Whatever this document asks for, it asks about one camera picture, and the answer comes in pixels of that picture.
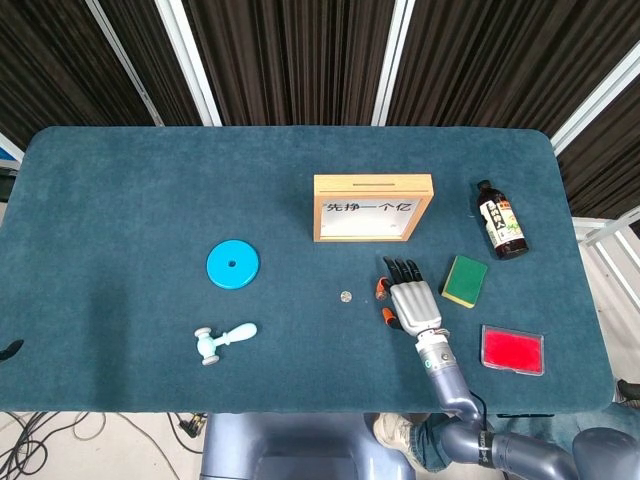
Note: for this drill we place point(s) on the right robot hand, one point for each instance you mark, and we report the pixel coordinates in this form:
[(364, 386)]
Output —
[(415, 305)]

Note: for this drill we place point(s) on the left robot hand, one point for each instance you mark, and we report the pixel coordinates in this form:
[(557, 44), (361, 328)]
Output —
[(10, 349)]

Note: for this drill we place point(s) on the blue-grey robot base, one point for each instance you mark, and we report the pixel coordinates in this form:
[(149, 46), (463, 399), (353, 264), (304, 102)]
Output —
[(280, 445)]

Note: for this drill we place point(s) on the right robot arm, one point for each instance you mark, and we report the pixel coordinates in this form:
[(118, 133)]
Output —
[(450, 385)]

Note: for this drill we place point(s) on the green and yellow sponge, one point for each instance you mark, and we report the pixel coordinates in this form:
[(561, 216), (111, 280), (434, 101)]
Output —
[(465, 280)]

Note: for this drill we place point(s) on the red card in clear case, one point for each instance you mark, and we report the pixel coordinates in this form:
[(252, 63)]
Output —
[(512, 349)]

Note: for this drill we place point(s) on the dark sauce bottle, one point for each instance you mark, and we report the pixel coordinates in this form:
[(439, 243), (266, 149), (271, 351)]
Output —
[(500, 225)]

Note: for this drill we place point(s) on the beige shoe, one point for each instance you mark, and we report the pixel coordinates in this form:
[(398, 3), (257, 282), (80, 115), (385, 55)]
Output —
[(395, 430)]

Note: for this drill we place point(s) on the blue jeans leg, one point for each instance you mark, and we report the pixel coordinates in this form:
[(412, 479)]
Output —
[(430, 445)]

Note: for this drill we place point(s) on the blue disc with hole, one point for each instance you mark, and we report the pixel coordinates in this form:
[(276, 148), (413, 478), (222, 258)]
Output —
[(242, 270)]

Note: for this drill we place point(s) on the light blue toy hammer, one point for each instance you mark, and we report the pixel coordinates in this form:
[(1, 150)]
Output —
[(240, 331)]

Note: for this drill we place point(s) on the white and blue box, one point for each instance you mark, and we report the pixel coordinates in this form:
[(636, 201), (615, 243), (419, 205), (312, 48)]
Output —
[(7, 157)]

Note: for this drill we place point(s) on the black power plug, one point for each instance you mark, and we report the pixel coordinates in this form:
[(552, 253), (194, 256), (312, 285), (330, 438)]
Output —
[(192, 425)]

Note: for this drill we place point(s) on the blue velvet table cloth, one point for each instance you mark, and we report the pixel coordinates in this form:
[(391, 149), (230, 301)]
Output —
[(150, 200)]

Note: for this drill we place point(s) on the dark pleated curtain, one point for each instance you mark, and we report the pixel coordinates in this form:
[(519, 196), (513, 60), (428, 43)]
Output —
[(300, 60)]

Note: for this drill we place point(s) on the white slanted metal beam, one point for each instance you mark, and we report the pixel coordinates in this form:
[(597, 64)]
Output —
[(600, 97)]

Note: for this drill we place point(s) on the thin grey metal pole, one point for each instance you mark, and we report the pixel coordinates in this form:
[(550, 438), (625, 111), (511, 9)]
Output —
[(124, 60)]

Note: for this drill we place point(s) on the wide white metal pole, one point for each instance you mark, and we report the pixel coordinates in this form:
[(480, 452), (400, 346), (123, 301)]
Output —
[(190, 60)]

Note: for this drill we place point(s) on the wooden money box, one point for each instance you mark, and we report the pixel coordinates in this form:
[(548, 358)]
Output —
[(372, 182)]

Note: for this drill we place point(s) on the aluminium rail frame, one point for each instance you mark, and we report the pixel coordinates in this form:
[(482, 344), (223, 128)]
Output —
[(587, 232)]

